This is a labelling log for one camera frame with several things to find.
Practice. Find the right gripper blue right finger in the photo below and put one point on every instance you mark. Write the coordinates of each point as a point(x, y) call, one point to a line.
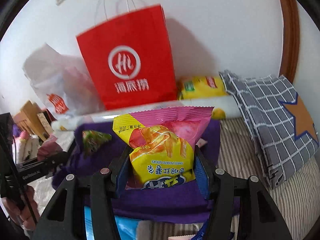
point(204, 175)

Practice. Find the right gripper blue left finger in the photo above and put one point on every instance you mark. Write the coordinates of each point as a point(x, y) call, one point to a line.
point(121, 170)

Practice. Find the yellow pink sweet potato snack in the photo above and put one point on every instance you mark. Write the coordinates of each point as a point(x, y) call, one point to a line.
point(163, 143)

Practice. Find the left hand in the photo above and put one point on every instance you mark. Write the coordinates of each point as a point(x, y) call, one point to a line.
point(23, 217)

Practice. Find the purple towel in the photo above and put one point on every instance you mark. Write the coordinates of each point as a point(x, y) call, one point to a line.
point(178, 204)

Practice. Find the green snack packet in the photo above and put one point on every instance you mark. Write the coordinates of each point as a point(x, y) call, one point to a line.
point(93, 140)

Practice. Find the pink silver snack bag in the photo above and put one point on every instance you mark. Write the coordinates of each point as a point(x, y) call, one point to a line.
point(48, 148)

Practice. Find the blue tissue pack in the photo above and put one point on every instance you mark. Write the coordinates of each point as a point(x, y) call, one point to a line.
point(127, 227)

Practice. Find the wooden bedside table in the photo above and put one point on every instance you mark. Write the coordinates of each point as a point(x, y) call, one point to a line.
point(26, 119)

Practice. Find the dark blue snack packet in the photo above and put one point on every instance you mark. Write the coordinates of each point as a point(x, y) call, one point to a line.
point(200, 234)

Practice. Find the white printed paper roll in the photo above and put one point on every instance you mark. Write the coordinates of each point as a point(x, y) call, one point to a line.
point(225, 103)

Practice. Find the grey checked star cushion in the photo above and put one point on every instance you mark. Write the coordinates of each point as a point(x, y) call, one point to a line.
point(281, 127)

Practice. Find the yellow lemon tea pack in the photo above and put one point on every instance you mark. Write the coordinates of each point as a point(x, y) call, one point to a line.
point(200, 87)

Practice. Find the striped grey bed quilt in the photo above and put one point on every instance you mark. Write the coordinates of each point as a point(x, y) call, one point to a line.
point(229, 146)

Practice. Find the white Miniso plastic bag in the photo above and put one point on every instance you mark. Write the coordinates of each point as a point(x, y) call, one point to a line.
point(62, 83)

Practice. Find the red paper shopping bag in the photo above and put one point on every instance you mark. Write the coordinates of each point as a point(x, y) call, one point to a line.
point(129, 59)

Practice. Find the wooden door frame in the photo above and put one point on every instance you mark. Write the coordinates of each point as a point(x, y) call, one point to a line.
point(291, 39)

